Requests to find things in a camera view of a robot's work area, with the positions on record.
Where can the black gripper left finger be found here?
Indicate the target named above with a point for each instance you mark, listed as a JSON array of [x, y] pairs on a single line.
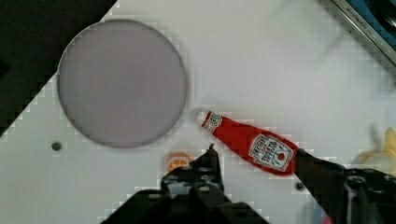
[[193, 194]]

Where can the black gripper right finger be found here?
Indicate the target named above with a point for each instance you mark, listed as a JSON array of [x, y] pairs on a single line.
[[348, 196]]

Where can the red ketchup bottle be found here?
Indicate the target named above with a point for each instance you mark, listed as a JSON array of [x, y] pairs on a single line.
[[265, 150]]

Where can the orange slice toy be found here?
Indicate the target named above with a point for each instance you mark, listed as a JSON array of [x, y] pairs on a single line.
[[176, 160]]

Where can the peeled banana toy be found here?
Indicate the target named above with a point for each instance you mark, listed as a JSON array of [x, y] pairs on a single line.
[[383, 156]]

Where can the grey round plate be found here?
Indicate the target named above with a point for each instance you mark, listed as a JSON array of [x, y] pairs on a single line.
[[122, 83]]

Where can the silver toaster oven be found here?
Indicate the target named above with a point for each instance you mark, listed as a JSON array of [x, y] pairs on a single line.
[[373, 20]]

